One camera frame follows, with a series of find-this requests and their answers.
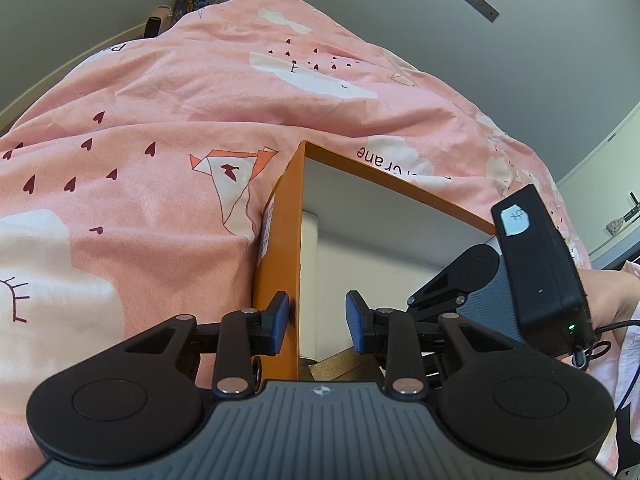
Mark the orange cardboard box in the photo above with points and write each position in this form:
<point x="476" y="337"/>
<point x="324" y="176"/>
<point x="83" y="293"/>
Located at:
<point x="280" y="220"/>

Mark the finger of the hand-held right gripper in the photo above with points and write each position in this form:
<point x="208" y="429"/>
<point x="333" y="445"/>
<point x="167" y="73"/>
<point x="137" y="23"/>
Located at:
<point x="440" y="296"/>

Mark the person's right hand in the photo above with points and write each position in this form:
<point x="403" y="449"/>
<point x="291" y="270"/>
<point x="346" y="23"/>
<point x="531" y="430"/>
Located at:
<point x="612" y="295"/>

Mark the person's pale pink clothing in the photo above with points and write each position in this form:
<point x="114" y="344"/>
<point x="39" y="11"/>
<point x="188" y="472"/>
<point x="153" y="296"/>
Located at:
<point x="612" y="375"/>

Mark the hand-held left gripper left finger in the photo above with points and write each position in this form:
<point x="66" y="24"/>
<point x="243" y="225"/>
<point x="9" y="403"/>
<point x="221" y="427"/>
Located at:
<point x="279" y="321"/>

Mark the white book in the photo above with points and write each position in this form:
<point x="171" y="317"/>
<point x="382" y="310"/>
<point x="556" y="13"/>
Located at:
<point x="309" y="285"/>

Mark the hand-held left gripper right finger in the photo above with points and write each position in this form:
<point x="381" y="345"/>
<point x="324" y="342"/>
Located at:
<point x="356" y="322"/>

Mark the pink printed blanket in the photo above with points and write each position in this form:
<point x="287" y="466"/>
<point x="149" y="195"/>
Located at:
<point x="175" y="110"/>

